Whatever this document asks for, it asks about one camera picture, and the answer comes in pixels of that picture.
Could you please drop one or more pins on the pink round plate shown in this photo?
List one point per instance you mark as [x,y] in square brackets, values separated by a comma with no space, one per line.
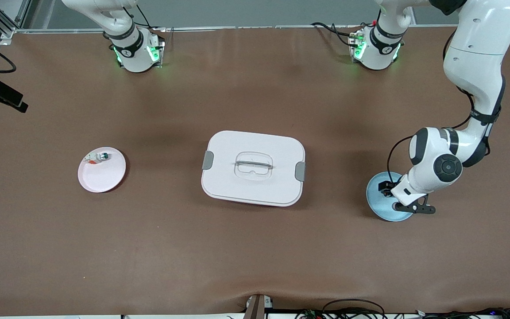
[102,177]

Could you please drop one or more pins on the white switch with green button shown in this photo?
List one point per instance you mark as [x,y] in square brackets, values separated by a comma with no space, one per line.
[103,156]

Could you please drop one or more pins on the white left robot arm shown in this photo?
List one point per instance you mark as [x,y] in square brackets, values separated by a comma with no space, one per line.
[476,53]

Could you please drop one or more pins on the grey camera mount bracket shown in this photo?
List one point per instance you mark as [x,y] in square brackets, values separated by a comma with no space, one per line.
[255,308]

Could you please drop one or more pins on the brown table mat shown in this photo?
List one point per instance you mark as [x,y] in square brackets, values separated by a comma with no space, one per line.
[255,248]

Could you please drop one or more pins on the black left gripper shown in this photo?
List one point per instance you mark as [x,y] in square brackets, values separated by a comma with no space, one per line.
[387,188]

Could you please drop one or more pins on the white lidded storage box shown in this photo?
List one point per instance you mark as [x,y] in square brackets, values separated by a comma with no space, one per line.
[255,186]

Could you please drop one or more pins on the silver table edge rail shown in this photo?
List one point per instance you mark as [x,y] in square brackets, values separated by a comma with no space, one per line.
[259,27]

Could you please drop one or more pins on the aluminium frame post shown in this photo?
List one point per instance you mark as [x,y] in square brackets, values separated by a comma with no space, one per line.
[7,32]

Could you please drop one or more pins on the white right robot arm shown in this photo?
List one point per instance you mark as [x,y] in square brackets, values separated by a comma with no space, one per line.
[133,53]

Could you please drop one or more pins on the light blue round plate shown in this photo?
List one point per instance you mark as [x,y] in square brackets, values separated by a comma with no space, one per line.
[381,208]

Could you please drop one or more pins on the white and orange small part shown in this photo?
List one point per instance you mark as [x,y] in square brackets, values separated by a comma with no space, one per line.
[91,158]

